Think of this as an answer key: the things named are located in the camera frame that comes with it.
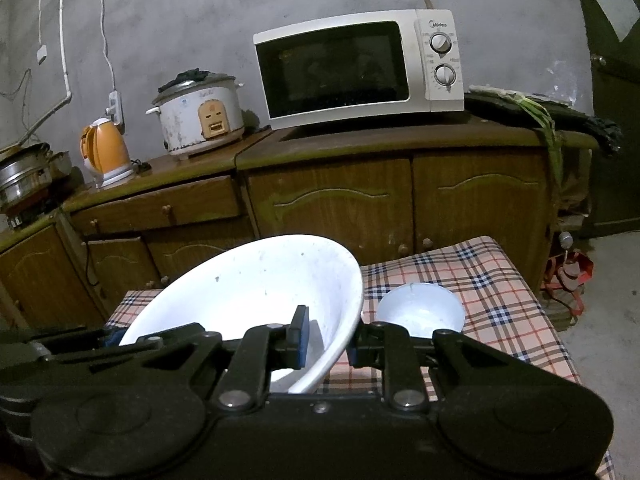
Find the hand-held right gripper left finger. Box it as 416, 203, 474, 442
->
134, 304, 313, 409

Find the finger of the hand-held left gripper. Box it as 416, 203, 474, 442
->
30, 327, 128, 361
89, 334, 167, 375

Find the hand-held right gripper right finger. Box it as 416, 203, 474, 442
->
347, 321, 506, 409

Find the deep white bowl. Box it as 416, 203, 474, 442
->
376, 282, 466, 339

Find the wide white bowl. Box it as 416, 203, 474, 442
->
119, 233, 365, 395

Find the black induction cooker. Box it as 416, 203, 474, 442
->
5, 207, 56, 231

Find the brown wooden cabinet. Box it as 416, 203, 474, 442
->
0, 115, 601, 331

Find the plaid tablecloth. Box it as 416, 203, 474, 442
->
102, 237, 613, 480

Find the steel cooking pot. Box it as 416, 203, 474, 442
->
47, 151, 72, 181

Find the steel steamer pot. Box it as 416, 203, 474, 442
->
0, 142, 53, 211

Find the orange electric kettle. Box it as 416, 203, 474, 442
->
79, 117, 136, 190

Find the white rice cooker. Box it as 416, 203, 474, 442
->
146, 67, 246, 161

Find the white power strip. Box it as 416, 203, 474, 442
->
106, 91, 125, 128

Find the red plastic bag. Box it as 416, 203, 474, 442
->
540, 252, 596, 316

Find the dark cloth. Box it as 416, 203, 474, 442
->
170, 66, 211, 85

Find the white microwave oven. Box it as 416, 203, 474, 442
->
252, 8, 467, 131

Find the green onion bunch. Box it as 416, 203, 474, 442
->
466, 84, 624, 206

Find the dark green door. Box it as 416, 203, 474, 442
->
567, 0, 640, 238

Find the clear plastic bag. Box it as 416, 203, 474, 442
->
542, 57, 583, 108

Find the white wall pipe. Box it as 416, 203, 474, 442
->
20, 0, 73, 147

